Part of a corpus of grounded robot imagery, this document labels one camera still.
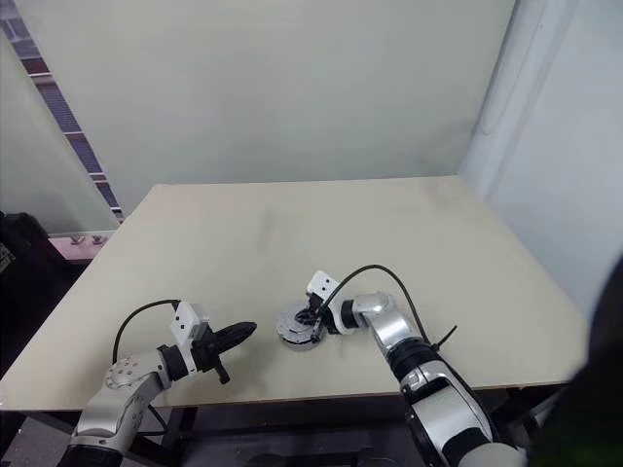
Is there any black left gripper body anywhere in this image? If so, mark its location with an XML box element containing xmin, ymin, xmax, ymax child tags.
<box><xmin>191</xmin><ymin>326</ymin><xmax>232</xmax><ymax>386</ymax></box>

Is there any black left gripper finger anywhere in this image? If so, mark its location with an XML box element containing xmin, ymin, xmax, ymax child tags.
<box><xmin>215</xmin><ymin>320</ymin><xmax>258</xmax><ymax>340</ymax></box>
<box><xmin>218</xmin><ymin>327</ymin><xmax>256</xmax><ymax>352</ymax></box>

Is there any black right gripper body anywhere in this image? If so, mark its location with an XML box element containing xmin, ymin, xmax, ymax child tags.
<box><xmin>306</xmin><ymin>291</ymin><xmax>345</xmax><ymax>338</ymax></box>

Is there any motor stator with copper windings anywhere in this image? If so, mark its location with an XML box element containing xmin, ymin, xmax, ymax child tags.
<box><xmin>277</xmin><ymin>333</ymin><xmax>326</xmax><ymax>353</ymax></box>

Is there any round motor circuit board cover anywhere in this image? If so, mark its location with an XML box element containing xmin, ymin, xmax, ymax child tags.
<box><xmin>274</xmin><ymin>301</ymin><xmax>320</xmax><ymax>343</ymax></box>

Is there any black zip tie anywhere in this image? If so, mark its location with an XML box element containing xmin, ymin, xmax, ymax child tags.
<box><xmin>426</xmin><ymin>325</ymin><xmax>459</xmax><ymax>352</ymax></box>

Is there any pink ledge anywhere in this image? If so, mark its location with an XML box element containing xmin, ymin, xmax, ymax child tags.
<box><xmin>47</xmin><ymin>230</ymin><xmax>119</xmax><ymax>263</ymax></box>

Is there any frosted glass panel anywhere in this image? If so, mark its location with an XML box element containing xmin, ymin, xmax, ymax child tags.
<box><xmin>0</xmin><ymin>33</ymin><xmax>121</xmax><ymax>234</ymax></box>

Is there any dark blurry object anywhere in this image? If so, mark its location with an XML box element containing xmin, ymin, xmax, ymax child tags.
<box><xmin>558</xmin><ymin>256</ymin><xmax>623</xmax><ymax>467</ymax></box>

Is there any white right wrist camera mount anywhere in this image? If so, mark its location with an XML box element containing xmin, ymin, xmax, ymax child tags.
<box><xmin>306</xmin><ymin>269</ymin><xmax>341</xmax><ymax>305</ymax></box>

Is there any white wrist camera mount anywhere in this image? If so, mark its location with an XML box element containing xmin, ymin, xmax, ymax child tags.
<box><xmin>170</xmin><ymin>301</ymin><xmax>211</xmax><ymax>349</ymax></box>
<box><xmin>306</xmin><ymin>269</ymin><xmax>341</xmax><ymax>305</ymax></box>

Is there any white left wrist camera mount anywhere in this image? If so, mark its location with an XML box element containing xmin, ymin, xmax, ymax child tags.
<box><xmin>170</xmin><ymin>301</ymin><xmax>211</xmax><ymax>349</ymax></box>

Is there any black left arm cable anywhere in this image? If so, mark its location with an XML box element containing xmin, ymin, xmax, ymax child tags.
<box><xmin>111</xmin><ymin>299</ymin><xmax>181</xmax><ymax>365</ymax></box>

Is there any purple striped window frame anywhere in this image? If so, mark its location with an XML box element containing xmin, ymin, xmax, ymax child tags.
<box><xmin>0</xmin><ymin>16</ymin><xmax>127</xmax><ymax>226</ymax></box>

